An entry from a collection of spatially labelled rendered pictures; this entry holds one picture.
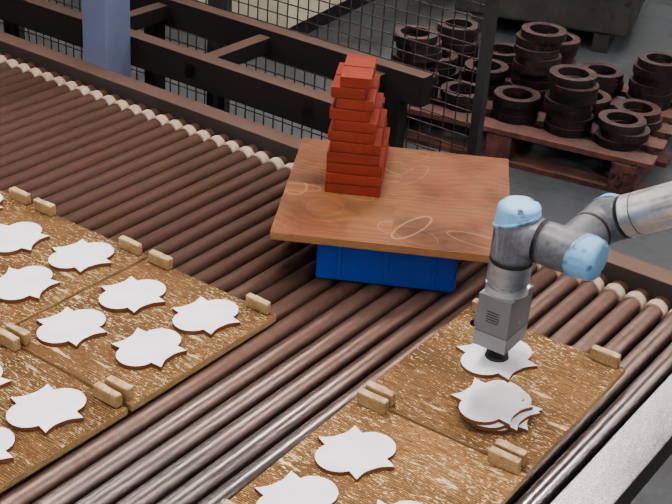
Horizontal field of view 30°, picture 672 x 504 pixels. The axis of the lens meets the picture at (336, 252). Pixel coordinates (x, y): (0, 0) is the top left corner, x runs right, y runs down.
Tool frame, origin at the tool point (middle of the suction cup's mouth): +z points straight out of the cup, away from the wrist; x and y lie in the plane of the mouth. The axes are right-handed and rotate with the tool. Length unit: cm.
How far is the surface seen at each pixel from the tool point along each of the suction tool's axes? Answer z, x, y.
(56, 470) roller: 12, -49, 60
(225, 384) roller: 12, -43, 23
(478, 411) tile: 7.6, 0.5, 5.5
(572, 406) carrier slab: 10.1, 11.8, -10.3
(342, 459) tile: 9.3, -11.8, 30.3
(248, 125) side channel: 9, -110, -70
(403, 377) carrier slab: 10.1, -17.3, 1.8
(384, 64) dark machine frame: 1, -98, -117
